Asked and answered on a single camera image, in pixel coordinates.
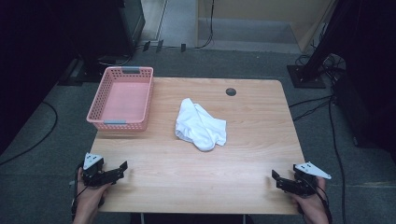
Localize tangle of black cables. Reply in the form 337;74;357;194
294;52;347;82

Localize hand-held gripper cable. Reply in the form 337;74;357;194
311;183;333;224
70;162;86;220

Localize person's right hand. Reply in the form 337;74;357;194
290;176;328;220

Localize black stand base plate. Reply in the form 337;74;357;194
287;64;327;90

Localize left hand-held gripper cable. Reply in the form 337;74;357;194
70;162;86;220

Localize person's left hand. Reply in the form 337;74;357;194
74;167;110;218

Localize black hanging cable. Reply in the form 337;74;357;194
194;0;216;49

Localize white t-shirt with blue print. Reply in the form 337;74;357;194
175;97;228;152

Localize black cabinet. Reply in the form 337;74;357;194
69;0;146;64

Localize black box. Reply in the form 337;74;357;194
332;69;396;153

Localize right hand-held gripper cable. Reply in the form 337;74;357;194
311;183;333;224

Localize pink plastic basket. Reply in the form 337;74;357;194
86;65;154;132

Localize light wooden panel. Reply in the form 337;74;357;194
195;0;339;54

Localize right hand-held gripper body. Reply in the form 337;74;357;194
291;161;332;198

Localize black stand post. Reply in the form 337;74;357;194
302;0;363;80

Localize black floor cable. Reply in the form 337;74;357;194
292;101;332;122
0;101;59;167
288;95;332;109

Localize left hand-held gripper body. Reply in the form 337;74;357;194
81;152;110;188

